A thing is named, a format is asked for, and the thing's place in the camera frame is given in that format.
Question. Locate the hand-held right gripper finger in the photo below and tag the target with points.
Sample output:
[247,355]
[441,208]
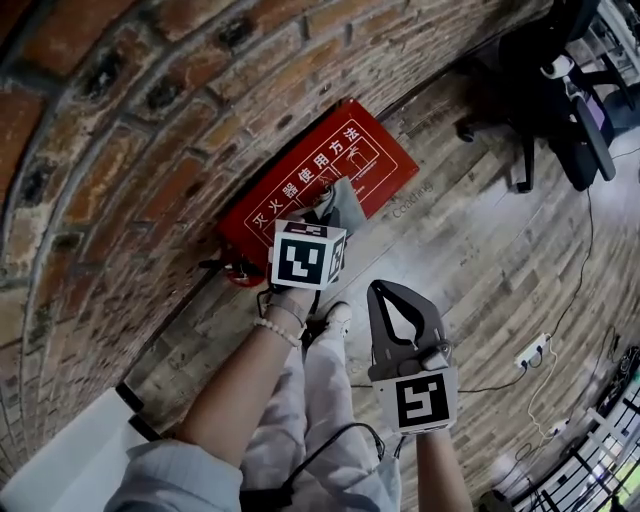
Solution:
[434,325]
[376,330]

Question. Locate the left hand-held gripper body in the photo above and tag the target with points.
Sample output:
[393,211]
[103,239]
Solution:
[300,257]

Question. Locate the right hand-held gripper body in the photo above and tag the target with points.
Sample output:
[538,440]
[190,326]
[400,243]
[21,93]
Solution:
[420,402]

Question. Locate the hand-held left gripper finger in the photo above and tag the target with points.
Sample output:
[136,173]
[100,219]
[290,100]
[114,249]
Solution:
[322,202]

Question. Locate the grey cloth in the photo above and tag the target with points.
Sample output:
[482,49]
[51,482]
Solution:
[347,205]

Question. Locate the red fire extinguisher box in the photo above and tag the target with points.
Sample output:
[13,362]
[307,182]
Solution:
[380,165]

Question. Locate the person's left forearm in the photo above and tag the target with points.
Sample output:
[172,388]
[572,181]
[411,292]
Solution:
[235,390]

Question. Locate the person's right forearm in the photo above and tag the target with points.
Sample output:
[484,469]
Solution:
[442,475]

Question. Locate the white shoe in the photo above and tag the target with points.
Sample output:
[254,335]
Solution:
[339,315]

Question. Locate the person's light trousers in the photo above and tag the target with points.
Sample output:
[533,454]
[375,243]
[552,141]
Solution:
[325,425]

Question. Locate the white power strip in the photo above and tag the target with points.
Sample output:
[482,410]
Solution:
[532,351]

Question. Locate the white plug adapter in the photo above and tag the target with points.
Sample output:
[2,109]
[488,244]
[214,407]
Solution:
[560,427]

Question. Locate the black office chair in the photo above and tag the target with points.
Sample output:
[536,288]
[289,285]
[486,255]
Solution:
[525,60]

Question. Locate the purple packet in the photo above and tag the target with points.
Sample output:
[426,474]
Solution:
[596,114]

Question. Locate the clear plastic water bottle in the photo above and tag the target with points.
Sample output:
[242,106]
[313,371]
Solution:
[573,89]

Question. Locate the white panel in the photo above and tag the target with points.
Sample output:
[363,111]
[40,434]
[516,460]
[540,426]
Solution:
[75,450]

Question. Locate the white metal frame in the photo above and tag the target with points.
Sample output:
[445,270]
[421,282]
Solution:
[612,450]

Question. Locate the black bracket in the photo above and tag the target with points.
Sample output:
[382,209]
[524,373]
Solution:
[145,427]
[130,398]

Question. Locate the white security camera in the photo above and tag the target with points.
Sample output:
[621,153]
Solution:
[557,67]

